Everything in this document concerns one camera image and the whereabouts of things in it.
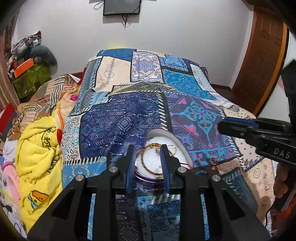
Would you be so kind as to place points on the purple heart-shaped tin box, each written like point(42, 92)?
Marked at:
point(148, 167)

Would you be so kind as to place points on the yellow cartoon blanket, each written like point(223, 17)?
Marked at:
point(39, 168)

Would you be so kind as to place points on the striped beige brown quilt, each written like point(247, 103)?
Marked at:
point(42, 103)

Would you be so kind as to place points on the right hand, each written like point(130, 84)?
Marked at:
point(279, 187)

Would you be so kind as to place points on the pile of printed clothes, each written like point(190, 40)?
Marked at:
point(19, 49)

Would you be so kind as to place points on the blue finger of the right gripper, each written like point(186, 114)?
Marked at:
point(241, 121)
point(233, 129)

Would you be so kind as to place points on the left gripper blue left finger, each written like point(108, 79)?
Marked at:
point(126, 166)

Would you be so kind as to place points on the grey plush pillow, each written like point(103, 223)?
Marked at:
point(43, 53)

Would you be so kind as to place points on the small black wall monitor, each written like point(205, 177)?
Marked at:
point(121, 7)

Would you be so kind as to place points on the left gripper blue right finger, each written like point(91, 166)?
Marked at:
point(170, 164)

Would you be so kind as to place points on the orange shoe box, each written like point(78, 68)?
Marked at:
point(23, 67)

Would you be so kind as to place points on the brown wooden door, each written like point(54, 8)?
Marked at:
point(263, 61)

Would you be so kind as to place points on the pink garment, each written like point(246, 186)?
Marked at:
point(12, 180)

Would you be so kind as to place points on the blue patchwork bedspread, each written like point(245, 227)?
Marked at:
point(124, 94)

